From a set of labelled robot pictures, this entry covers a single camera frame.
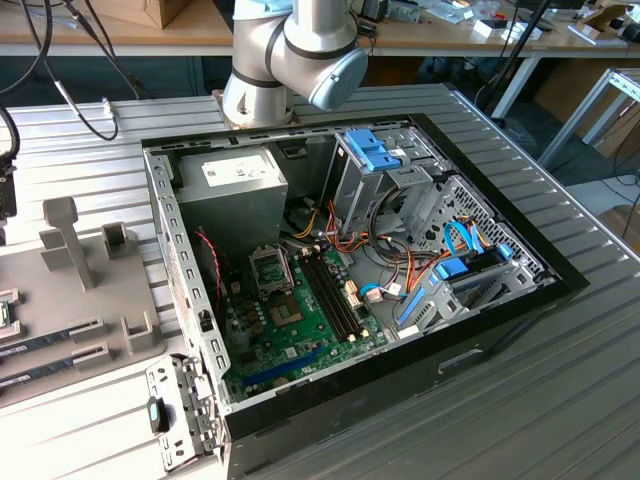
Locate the green motherboard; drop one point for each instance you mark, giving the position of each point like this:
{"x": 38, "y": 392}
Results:
{"x": 320, "y": 350}

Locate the black RAM slot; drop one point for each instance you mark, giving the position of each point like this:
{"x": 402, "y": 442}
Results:
{"x": 335, "y": 300}
{"x": 329, "y": 300}
{"x": 341, "y": 300}
{"x": 324, "y": 300}

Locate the dark RAM stick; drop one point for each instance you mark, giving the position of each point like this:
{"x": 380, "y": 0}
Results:
{"x": 35, "y": 343}
{"x": 35, "y": 372}

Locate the blue plastic carrier rail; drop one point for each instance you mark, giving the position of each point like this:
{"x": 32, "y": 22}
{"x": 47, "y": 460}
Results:
{"x": 415, "y": 307}

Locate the beige board connector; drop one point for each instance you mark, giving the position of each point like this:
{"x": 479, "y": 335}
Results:
{"x": 352, "y": 295}

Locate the silver green CPU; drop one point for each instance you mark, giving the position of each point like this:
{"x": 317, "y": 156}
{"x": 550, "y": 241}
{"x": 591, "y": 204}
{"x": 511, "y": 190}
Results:
{"x": 3, "y": 314}

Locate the brown cardboard box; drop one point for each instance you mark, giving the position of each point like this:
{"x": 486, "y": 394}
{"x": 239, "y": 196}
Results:
{"x": 625, "y": 131}
{"x": 125, "y": 10}

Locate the black open PC case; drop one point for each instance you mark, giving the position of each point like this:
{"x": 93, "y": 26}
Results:
{"x": 375, "y": 400}

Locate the aluminium profile frame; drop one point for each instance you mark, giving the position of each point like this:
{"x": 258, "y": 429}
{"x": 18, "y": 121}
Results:
{"x": 575, "y": 119}

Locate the grey parts rack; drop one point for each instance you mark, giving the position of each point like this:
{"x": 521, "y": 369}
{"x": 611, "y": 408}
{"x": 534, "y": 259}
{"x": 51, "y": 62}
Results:
{"x": 100, "y": 295}

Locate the round silver coin battery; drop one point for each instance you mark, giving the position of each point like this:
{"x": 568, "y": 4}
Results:
{"x": 281, "y": 381}

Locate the blue expansion slot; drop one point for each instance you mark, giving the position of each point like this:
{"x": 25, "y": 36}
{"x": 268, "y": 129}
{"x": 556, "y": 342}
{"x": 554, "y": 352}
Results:
{"x": 285, "y": 369}

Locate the blue plastic drive bracket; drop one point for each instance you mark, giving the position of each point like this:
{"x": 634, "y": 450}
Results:
{"x": 372, "y": 147}

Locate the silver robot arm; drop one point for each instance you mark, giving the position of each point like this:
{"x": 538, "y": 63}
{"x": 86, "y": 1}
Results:
{"x": 310, "y": 55}

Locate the grey metal disk bay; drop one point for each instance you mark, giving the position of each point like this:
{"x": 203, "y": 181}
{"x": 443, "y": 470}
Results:
{"x": 520, "y": 277}

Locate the grey power supply unit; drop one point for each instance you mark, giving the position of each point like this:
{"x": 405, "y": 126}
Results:
{"x": 235, "y": 210}

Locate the black stand pole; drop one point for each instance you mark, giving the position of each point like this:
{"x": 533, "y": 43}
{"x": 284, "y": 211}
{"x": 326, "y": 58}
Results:
{"x": 520, "y": 47}

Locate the small white box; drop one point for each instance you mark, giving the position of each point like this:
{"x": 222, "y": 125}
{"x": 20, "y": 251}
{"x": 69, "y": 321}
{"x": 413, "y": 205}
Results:
{"x": 487, "y": 29}

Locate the grey metal drive cage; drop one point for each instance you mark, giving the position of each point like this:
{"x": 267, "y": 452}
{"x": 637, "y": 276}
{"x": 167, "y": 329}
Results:
{"x": 360, "y": 200}

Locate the black disk with blue carrier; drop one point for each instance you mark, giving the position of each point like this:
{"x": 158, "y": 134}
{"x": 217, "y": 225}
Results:
{"x": 450, "y": 270}

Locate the CPU socket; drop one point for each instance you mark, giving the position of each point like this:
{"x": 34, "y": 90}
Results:
{"x": 285, "y": 312}

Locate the long wooden desk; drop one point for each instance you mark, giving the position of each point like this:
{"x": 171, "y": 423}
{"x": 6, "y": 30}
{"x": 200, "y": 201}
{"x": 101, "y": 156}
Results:
{"x": 175, "y": 37}

